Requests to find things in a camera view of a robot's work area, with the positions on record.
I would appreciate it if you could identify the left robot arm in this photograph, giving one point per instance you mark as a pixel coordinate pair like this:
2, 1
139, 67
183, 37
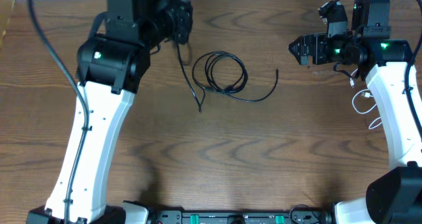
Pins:
111, 63

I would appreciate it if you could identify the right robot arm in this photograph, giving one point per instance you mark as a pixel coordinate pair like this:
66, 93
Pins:
385, 66

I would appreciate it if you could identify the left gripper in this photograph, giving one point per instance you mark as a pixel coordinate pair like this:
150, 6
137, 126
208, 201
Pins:
186, 18

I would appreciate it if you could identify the wooden side panel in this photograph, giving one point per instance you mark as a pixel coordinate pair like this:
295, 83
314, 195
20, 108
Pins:
6, 10

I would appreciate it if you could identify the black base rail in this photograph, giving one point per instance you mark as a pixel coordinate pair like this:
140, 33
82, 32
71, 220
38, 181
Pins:
244, 217

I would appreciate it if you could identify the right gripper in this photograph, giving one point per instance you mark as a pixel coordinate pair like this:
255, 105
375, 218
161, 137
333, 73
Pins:
318, 41

